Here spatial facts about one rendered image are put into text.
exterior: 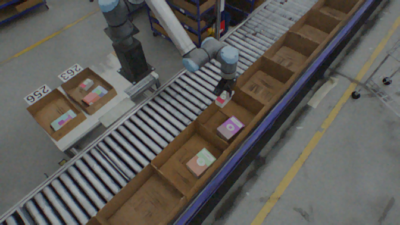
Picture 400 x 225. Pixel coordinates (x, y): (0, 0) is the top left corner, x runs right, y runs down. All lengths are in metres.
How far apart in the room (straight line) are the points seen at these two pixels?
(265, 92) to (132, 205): 1.25
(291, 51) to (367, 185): 1.50
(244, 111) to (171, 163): 0.66
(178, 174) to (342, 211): 1.68
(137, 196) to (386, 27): 4.20
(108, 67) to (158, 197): 1.38
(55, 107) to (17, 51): 2.30
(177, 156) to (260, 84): 0.88
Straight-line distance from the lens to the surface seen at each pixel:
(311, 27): 2.65
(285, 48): 2.34
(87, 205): 1.86
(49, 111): 2.37
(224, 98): 1.54
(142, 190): 1.61
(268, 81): 2.03
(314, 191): 2.68
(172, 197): 1.57
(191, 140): 1.69
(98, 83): 2.37
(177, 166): 1.62
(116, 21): 1.94
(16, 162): 3.30
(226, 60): 1.27
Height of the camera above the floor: 2.39
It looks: 56 degrees down
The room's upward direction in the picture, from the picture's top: 3 degrees counter-clockwise
